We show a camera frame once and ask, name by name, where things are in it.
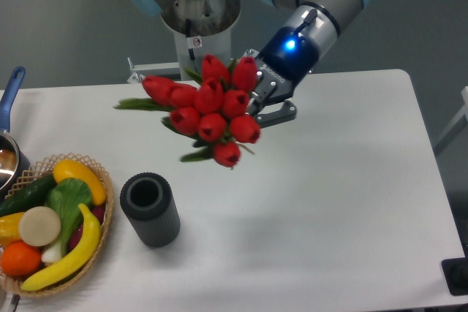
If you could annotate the blue handled saucepan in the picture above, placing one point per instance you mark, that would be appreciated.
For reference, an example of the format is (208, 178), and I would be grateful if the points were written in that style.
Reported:
(13, 161)

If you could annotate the red tulip bouquet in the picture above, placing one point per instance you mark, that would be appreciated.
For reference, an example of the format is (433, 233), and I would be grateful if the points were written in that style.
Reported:
(213, 113)

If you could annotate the green bok choy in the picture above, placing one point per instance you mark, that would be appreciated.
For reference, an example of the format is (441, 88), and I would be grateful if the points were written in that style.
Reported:
(64, 199)

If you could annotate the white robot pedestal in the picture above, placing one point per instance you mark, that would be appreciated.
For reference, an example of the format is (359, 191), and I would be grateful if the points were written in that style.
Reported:
(199, 27)

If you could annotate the green cucumber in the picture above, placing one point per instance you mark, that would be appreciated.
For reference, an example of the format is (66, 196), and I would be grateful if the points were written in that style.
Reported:
(30, 196)

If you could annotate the yellow squash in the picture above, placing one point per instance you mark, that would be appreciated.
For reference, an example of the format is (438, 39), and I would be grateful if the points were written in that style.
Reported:
(69, 168)

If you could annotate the yellow banana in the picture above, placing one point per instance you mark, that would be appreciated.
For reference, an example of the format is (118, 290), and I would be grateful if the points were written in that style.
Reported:
(73, 261)

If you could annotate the white frame at right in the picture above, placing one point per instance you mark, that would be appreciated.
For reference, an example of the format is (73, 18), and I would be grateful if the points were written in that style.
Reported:
(454, 127)

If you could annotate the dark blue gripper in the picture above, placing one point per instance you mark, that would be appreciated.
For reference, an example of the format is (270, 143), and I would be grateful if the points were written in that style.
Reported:
(286, 59)

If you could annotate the black device at edge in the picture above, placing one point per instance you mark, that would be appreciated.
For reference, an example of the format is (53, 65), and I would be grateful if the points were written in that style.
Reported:
(455, 273)

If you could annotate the beige round slice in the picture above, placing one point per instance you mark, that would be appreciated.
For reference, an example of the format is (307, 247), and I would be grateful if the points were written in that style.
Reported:
(39, 226)

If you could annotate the woven wicker basket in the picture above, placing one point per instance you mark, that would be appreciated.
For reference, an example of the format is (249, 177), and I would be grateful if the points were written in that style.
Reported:
(39, 170)

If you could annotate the purple red vegetable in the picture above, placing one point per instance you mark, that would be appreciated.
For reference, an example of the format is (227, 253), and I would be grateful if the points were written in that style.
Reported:
(99, 213)

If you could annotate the dark grey ribbed vase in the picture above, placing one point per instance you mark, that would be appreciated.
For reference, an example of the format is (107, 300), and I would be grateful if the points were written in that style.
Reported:
(147, 201)

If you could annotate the orange fruit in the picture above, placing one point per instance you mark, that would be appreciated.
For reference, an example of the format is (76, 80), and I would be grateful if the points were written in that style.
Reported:
(20, 259)

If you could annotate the yellow bell pepper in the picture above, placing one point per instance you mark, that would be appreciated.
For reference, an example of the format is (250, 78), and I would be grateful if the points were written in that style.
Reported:
(9, 228)

